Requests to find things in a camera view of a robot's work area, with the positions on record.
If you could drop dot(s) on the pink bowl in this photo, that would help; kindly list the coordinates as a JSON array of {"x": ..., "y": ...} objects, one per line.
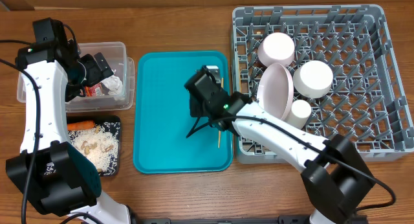
[{"x": 276, "y": 48}]

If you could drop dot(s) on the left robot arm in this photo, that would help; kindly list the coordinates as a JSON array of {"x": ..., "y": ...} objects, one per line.
[{"x": 52, "y": 175}]

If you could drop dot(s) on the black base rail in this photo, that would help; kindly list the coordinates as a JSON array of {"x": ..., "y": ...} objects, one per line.
[{"x": 289, "y": 219}]

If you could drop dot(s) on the orange carrot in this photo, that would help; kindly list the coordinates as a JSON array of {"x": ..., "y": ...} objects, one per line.
[{"x": 83, "y": 125}]

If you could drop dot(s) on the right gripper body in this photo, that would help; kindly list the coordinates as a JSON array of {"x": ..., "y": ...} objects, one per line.
[{"x": 203, "y": 108}]

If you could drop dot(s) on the grey dishwasher rack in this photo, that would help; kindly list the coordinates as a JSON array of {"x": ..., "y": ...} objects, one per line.
[{"x": 366, "y": 102}]

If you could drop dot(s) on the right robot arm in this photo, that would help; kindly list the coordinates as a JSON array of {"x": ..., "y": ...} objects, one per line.
[{"x": 334, "y": 174}]

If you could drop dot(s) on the black plastic tray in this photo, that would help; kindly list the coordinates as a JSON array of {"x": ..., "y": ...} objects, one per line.
[{"x": 114, "y": 120}]

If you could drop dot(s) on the clear plastic bin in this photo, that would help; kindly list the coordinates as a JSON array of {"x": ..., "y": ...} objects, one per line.
[{"x": 116, "y": 55}]

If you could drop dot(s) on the white cup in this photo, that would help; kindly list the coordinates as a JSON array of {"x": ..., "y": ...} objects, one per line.
[{"x": 299, "y": 113}]

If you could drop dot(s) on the spilled rice and nut scraps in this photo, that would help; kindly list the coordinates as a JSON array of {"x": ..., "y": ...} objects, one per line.
[{"x": 97, "y": 146}]

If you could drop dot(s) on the large pink plate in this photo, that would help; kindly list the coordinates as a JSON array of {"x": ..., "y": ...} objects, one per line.
[{"x": 275, "y": 91}]

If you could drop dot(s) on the teal plastic tray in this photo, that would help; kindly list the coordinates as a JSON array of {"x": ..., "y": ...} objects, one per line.
[{"x": 163, "y": 120}]

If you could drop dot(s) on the red snack wrapper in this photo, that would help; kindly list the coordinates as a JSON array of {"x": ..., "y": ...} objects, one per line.
[{"x": 95, "y": 90}]

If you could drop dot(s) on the small bowl with food scraps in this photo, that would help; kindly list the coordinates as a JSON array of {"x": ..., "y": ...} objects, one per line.
[{"x": 313, "y": 79}]

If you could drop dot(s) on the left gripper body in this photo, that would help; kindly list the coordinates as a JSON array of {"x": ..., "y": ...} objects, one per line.
[{"x": 94, "y": 74}]

